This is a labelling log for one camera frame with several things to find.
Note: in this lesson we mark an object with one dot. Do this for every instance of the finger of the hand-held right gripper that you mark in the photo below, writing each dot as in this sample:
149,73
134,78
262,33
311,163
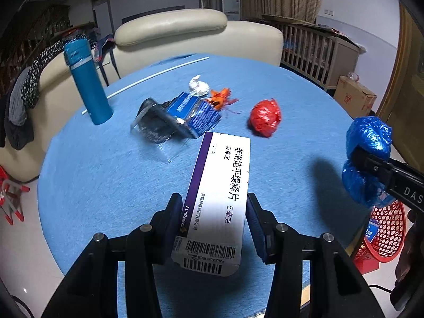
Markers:
371,165

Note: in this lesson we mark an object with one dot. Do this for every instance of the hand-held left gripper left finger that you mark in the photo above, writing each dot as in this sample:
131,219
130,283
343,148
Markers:
175,213

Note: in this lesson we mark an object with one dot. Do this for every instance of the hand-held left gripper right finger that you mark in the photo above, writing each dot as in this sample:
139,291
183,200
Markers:
253,215

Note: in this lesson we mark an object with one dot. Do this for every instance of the blue plastic bag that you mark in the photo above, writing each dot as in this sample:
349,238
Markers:
366,135

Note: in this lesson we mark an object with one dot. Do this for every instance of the white purple medicine box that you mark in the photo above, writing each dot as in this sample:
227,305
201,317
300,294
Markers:
218,185

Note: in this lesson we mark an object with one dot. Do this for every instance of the red mesh basket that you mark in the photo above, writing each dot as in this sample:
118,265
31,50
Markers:
387,235

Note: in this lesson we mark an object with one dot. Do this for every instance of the orange wrapper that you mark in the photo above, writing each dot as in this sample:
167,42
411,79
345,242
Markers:
218,97

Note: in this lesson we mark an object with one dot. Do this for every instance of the person's right hand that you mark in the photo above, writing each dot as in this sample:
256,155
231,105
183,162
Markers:
409,258

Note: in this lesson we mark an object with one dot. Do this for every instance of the blue white packet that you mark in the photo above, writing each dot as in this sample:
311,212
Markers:
371,230

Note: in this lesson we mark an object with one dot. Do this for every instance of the cardboard box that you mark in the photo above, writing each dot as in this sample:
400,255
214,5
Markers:
354,96

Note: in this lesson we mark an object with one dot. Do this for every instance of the crumpled red plastic bag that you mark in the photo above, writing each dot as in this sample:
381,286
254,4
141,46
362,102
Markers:
265,119

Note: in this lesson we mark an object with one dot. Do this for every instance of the blue foil snack packet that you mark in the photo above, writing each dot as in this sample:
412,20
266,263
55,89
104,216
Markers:
195,114

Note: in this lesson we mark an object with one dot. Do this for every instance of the crumpled white tissue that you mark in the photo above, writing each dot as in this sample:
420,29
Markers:
198,87

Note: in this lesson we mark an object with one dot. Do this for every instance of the wooden crib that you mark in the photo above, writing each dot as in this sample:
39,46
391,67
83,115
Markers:
314,49

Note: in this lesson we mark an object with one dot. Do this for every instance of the blue thermos bottle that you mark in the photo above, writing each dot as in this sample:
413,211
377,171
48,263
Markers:
89,89

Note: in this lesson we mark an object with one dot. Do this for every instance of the thin white plastic tube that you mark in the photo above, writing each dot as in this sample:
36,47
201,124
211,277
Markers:
205,59

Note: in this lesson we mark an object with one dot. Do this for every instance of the dark garment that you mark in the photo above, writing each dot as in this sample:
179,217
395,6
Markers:
16,135

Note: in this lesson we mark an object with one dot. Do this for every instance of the cream leather sofa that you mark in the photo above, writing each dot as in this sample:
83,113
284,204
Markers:
185,33

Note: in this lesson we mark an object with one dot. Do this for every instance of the grey garment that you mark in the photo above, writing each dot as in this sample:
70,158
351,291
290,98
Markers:
18,102

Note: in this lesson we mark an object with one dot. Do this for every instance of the black dotted garment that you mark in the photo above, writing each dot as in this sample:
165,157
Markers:
39,69

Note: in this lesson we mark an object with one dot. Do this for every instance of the white air conditioner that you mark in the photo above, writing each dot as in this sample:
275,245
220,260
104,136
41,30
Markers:
231,5

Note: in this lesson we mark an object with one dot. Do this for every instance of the dark wooden shelf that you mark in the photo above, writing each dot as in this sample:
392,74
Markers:
29,33

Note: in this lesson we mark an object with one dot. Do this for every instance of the wooden door frame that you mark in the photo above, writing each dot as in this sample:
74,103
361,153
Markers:
407,82

